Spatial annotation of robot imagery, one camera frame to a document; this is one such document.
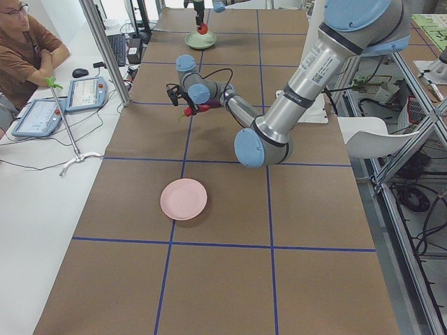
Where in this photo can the white chair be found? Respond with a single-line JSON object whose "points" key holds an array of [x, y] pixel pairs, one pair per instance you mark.
{"points": [[368, 137]]}

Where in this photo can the red pomegranate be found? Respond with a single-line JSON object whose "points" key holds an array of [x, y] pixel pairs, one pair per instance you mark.
{"points": [[202, 28]]}

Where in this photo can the light green plate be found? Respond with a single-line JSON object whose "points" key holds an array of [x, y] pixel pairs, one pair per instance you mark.
{"points": [[198, 41]]}

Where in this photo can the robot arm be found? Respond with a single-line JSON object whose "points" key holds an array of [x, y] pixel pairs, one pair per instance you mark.
{"points": [[218, 6], [348, 29]]}

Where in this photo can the metal stand with green clip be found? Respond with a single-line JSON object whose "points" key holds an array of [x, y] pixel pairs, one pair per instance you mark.
{"points": [[79, 157]]}

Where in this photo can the near blue teach pendant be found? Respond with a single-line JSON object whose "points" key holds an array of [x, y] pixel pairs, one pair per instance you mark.
{"points": [[40, 119]]}

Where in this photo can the red chili pepper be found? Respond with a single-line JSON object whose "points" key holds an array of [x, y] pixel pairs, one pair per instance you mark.
{"points": [[191, 111]]}

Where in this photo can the aluminium frame post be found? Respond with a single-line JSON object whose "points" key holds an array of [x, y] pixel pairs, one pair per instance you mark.
{"points": [[98, 32]]}

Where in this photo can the blue teach pendant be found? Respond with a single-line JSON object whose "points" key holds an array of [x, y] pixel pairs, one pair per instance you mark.
{"points": [[40, 119], [86, 93]]}

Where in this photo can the pink plate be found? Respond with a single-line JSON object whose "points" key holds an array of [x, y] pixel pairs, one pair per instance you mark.
{"points": [[183, 199]]}

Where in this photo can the black keyboard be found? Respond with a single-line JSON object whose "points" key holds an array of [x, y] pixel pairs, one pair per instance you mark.
{"points": [[117, 43]]}

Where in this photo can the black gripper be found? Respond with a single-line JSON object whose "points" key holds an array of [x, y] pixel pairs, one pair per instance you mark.
{"points": [[188, 103], [199, 8]]}

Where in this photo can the seated person brown shirt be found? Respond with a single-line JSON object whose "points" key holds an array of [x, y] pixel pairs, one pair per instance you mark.
{"points": [[29, 53]]}

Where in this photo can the far blue teach pendant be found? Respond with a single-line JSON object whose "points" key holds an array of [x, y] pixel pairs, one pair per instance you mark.
{"points": [[86, 93]]}

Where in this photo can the black computer mouse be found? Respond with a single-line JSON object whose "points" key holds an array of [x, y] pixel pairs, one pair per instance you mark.
{"points": [[79, 72]]}

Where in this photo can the purple eggplant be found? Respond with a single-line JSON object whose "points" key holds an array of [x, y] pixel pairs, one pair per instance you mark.
{"points": [[213, 103]]}

